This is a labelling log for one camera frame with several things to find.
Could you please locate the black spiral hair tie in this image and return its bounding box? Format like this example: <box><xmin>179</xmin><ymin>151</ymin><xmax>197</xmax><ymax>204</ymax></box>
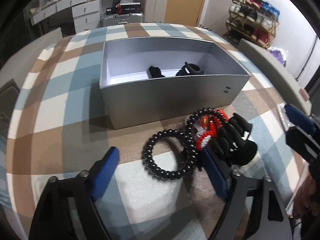
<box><xmin>141</xmin><ymin>128</ymin><xmax>200</xmax><ymax>182</ymax></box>

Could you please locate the white drawer desk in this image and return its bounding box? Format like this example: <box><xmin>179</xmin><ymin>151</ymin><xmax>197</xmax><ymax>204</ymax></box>
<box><xmin>30</xmin><ymin>0</ymin><xmax>101</xmax><ymax>33</ymax></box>

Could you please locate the small black hair clip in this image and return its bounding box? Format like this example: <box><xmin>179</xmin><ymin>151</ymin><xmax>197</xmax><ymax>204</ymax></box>
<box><xmin>148</xmin><ymin>66</ymin><xmax>165</xmax><ymax>79</ymax></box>

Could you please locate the black hair claw clip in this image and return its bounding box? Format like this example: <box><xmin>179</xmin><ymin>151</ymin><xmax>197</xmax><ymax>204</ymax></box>
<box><xmin>176</xmin><ymin>62</ymin><xmax>204</xmax><ymax>76</ymax></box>

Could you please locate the silver flat suitcase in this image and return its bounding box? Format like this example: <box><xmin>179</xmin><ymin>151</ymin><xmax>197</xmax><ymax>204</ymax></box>
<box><xmin>100</xmin><ymin>13</ymin><xmax>145</xmax><ymax>27</ymax></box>

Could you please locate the grey open cardboard box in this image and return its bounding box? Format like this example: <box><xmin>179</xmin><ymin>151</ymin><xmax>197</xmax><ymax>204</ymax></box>
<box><xmin>100</xmin><ymin>37</ymin><xmax>251</xmax><ymax>129</ymax></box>

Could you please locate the black beaded bracelet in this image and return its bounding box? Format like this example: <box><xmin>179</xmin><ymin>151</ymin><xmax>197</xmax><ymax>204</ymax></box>
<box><xmin>184</xmin><ymin>106</ymin><xmax>230</xmax><ymax>156</ymax></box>

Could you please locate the wooden shoe rack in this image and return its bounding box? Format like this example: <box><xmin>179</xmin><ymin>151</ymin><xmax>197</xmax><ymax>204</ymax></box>
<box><xmin>223</xmin><ymin>0</ymin><xmax>280</xmax><ymax>49</ymax></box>

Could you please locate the wooden door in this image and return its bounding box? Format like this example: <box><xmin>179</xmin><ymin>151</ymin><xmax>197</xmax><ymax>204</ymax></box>
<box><xmin>164</xmin><ymin>0</ymin><xmax>205</xmax><ymax>26</ymax></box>

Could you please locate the person's right hand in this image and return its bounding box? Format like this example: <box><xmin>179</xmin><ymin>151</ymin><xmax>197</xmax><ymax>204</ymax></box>
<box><xmin>293</xmin><ymin>173</ymin><xmax>319</xmax><ymax>218</ymax></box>

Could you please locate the black box on suitcase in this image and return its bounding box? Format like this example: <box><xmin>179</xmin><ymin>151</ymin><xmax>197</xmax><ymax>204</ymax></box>
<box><xmin>106</xmin><ymin>3</ymin><xmax>142</xmax><ymax>15</ymax></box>

